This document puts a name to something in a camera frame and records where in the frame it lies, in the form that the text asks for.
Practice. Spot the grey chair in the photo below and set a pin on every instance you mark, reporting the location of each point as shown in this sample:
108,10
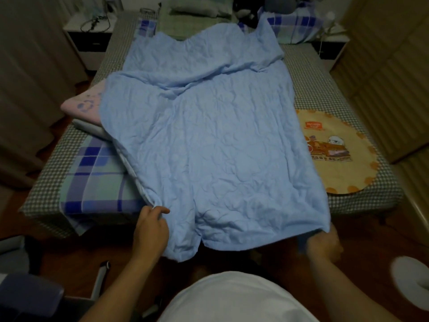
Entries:
37,291

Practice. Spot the person's right forearm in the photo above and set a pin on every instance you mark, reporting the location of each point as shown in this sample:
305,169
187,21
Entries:
342,291

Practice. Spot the clear glass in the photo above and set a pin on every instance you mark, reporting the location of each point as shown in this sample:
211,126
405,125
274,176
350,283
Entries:
146,12

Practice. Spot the blue plaid folded quilt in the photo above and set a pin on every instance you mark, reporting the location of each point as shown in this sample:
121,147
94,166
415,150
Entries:
97,179

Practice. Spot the round cartoon print mat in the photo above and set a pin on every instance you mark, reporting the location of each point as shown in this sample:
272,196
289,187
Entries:
342,154

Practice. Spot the white nightstand with lamp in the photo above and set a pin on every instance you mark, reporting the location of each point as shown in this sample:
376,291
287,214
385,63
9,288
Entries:
330,45

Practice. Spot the green pillow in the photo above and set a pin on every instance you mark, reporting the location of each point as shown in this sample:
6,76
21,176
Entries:
201,5

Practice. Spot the wooden wardrobe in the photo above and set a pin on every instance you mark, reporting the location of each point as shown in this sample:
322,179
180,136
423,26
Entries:
388,73

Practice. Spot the person's left forearm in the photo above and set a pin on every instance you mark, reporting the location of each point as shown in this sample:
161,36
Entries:
117,288

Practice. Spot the person's white shirt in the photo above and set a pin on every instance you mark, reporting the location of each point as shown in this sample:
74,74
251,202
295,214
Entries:
236,298

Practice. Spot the light blue blanket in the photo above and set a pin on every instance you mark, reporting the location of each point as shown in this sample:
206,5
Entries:
214,140

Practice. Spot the grey checked bed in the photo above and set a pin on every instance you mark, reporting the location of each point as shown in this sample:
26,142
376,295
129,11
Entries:
321,83

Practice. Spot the pink folded towel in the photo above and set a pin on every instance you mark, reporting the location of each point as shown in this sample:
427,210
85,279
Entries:
85,105

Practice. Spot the person's left hand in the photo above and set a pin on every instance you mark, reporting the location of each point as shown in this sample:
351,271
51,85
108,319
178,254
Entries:
150,230

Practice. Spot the white slipper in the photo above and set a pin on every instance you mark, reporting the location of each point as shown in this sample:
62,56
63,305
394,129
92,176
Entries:
411,278

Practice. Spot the person's right hand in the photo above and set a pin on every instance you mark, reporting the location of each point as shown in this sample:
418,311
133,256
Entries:
323,246

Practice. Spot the blue plaid pillow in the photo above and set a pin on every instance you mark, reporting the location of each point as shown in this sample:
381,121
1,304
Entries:
295,25

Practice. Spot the person's left thumb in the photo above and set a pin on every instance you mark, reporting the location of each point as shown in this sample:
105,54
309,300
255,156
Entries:
160,210

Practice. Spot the green checked sheet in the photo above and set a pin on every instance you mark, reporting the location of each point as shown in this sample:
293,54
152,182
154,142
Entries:
187,25

